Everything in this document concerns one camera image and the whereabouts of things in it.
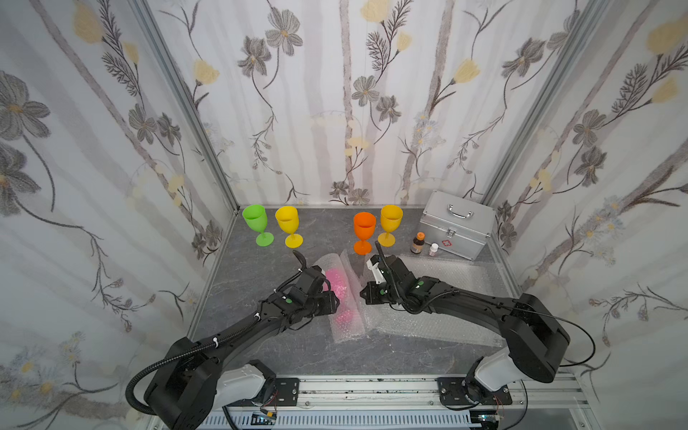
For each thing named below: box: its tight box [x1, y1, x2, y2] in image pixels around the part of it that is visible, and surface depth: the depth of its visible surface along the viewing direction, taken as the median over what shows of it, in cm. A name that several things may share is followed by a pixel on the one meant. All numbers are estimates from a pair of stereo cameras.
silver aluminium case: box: [420, 189, 497, 262], surface depth 100 cm
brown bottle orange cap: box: [410, 231, 426, 255], surface depth 103 cm
